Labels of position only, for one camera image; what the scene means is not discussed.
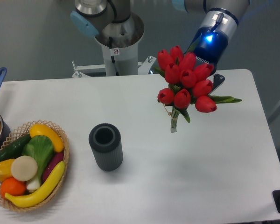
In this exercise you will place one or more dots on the beige round disc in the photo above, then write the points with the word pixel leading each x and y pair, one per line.
pixel 24 168

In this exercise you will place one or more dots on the purple sweet potato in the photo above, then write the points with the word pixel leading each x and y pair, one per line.
pixel 58 157

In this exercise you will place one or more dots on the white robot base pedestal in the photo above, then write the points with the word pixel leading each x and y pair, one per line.
pixel 119 43

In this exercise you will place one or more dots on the yellow squash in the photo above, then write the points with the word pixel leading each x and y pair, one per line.
pixel 42 129

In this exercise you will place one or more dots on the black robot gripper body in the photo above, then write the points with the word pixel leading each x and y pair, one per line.
pixel 208 46

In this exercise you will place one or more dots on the red tulip bouquet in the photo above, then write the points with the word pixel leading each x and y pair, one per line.
pixel 188 84

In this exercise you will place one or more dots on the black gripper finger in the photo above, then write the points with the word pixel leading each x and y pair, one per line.
pixel 216 82

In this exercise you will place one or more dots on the green cucumber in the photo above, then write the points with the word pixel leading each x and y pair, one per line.
pixel 15 148

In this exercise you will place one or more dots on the woven wicker basket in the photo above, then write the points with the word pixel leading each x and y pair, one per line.
pixel 22 131

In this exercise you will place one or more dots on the orange fruit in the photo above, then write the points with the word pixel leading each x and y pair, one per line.
pixel 13 187

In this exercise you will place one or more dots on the dark grey ribbed vase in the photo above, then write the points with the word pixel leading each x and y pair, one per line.
pixel 105 142

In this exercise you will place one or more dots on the green bok choy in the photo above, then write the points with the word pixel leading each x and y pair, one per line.
pixel 40 148

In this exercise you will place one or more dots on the yellow bell pepper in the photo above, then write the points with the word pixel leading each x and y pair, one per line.
pixel 5 169

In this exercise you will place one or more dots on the yellow banana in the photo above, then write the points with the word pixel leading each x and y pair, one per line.
pixel 43 192

